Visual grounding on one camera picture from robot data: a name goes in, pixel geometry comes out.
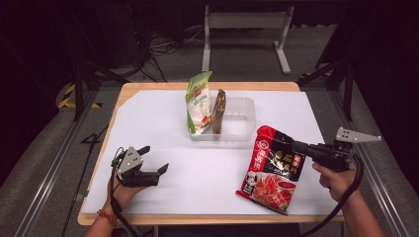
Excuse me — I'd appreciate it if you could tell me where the white paper sheet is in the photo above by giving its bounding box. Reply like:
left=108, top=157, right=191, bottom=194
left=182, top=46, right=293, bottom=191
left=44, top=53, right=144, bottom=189
left=82, top=89, right=345, bottom=216

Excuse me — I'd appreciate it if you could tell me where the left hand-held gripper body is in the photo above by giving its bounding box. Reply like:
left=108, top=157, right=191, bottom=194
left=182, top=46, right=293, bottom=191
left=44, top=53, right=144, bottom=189
left=113, top=146, right=163, bottom=189

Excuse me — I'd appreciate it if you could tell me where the green and white food packet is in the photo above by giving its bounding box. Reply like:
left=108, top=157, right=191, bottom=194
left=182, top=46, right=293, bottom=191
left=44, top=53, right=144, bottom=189
left=185, top=70, right=213, bottom=135

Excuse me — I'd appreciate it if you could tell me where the gold foil packet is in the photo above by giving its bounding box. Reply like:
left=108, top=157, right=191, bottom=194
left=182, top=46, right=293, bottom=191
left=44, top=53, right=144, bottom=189
left=211, top=88, right=227, bottom=135

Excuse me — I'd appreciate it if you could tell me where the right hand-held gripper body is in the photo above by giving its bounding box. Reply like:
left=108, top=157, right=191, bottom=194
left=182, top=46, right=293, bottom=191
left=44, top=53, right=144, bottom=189
left=304, top=126, right=383, bottom=173

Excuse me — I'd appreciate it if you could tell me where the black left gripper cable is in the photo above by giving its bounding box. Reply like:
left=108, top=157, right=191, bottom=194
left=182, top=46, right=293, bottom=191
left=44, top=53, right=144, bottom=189
left=110, top=147, right=143, bottom=237

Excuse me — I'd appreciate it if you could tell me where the red bracelet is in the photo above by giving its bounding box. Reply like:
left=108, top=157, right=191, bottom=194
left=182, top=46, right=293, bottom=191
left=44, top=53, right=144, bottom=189
left=97, top=208, right=120, bottom=228

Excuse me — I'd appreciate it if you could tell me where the person's left hand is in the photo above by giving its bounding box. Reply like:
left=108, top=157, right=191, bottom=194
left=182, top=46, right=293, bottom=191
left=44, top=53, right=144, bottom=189
left=106, top=177, right=146, bottom=215

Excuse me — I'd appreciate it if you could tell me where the black tripod stand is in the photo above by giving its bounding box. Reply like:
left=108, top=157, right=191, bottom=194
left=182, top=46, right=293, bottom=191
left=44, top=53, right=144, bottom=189
left=69, top=48, right=130, bottom=122
left=295, top=55, right=356, bottom=121

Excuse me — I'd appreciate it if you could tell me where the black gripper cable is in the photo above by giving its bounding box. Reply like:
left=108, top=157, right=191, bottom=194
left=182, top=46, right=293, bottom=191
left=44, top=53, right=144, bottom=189
left=110, top=147, right=143, bottom=237
left=300, top=153, right=366, bottom=237

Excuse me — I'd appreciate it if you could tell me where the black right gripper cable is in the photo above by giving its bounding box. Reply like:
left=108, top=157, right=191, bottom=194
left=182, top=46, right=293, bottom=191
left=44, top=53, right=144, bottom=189
left=300, top=153, right=366, bottom=237

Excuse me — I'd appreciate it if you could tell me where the clear plastic container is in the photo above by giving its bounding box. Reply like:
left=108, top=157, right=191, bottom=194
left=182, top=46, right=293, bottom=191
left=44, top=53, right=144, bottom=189
left=188, top=96, right=257, bottom=143

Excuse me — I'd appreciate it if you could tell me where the grey metal table frame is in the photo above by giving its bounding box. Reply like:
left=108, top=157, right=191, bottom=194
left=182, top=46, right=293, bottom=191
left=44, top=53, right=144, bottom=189
left=201, top=4, right=295, bottom=75

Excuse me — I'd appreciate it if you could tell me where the person's right hand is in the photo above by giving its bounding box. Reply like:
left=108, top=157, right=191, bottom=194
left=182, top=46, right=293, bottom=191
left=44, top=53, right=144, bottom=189
left=311, top=161, right=363, bottom=202

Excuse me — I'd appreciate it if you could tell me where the aluminium rail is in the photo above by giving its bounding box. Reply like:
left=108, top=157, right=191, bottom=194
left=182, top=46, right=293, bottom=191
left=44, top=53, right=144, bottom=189
left=329, top=90, right=410, bottom=237
left=13, top=88, right=100, bottom=237

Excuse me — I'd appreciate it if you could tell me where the tangle of black cables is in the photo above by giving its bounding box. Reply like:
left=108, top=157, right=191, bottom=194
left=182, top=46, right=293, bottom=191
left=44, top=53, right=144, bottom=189
left=129, top=23, right=206, bottom=83

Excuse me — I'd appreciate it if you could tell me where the red and black food packet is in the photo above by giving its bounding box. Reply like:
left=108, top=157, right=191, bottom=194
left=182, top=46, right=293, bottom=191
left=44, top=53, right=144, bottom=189
left=235, top=124, right=309, bottom=216

